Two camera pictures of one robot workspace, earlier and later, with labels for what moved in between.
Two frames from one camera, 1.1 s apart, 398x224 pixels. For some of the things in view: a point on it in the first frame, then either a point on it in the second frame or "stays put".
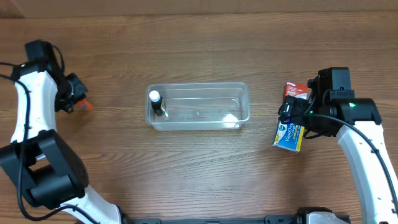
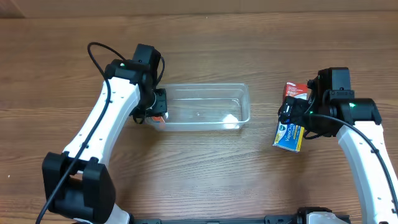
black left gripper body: x=76 y=90 → x=160 y=101
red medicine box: x=296 y=90 stays put
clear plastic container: x=199 y=106 stays put
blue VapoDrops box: x=289 y=137 stays put
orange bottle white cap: x=84 y=105 → x=158 y=119
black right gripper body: x=289 y=109 stays put
